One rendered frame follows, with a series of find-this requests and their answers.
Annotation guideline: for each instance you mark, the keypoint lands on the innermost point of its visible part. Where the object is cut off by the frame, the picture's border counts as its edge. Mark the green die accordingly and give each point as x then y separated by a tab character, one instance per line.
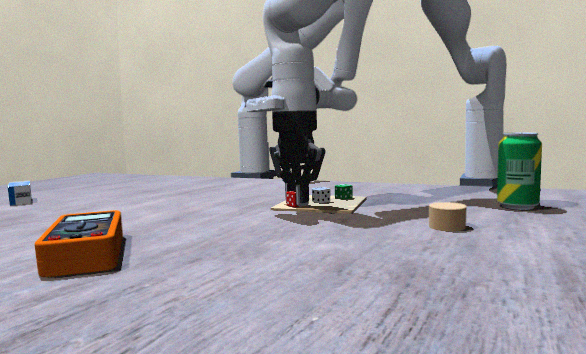
343	191

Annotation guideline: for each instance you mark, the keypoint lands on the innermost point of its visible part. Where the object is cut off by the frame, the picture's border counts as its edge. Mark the orange digital multimeter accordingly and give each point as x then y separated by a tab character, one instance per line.
66	250

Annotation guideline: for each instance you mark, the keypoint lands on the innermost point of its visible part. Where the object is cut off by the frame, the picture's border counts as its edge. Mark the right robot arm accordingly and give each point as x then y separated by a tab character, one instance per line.
248	80

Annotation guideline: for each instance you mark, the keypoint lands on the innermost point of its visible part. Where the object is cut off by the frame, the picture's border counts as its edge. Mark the green soda can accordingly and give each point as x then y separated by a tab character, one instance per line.
519	171

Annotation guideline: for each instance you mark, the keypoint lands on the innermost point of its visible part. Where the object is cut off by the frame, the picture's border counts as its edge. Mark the red die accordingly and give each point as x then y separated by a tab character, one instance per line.
291	198

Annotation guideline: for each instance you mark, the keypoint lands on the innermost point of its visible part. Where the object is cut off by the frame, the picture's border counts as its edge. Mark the white die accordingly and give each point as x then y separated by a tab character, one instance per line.
321	195

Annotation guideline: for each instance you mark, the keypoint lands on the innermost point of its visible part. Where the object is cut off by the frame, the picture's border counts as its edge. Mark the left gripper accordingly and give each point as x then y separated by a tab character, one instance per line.
294	147

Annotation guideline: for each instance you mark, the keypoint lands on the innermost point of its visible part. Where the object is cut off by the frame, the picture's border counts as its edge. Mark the beige flat mat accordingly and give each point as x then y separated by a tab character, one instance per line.
334	206

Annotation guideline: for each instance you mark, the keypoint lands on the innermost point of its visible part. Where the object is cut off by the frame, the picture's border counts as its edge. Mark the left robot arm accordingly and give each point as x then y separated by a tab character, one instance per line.
293	71

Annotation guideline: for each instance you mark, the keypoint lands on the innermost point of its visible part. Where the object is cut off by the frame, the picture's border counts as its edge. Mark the tan short cylinder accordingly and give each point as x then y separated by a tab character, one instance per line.
447	216

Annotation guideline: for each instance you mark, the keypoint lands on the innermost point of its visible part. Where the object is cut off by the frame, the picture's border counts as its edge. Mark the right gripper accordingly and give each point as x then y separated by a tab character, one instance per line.
269	83

